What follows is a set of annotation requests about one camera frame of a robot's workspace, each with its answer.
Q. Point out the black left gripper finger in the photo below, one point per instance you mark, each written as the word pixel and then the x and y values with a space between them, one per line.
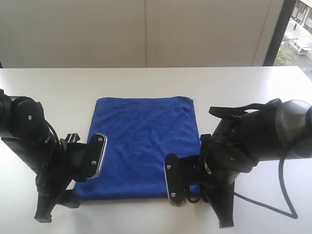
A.
pixel 46 203
pixel 69 200

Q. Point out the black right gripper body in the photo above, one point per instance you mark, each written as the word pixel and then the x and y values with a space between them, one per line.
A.
pixel 216 169

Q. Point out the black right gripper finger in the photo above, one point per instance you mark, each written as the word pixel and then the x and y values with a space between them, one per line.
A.
pixel 222 204

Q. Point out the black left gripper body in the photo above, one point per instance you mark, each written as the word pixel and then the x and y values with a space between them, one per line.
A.
pixel 55 170

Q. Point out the blue microfiber towel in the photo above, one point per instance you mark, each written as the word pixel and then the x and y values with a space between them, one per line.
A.
pixel 140 133

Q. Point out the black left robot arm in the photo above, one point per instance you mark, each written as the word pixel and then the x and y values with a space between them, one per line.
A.
pixel 24 129

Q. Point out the white van outside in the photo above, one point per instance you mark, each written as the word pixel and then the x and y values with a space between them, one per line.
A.
pixel 299 47

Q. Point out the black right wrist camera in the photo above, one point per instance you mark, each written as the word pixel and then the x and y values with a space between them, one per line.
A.
pixel 181 178

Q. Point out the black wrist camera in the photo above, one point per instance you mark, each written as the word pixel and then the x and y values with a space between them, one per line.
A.
pixel 88 158
pixel 181 178

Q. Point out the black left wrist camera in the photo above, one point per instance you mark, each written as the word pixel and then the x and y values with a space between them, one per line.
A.
pixel 88 158

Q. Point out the dark window frame post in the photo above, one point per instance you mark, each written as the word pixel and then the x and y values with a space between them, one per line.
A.
pixel 279 31

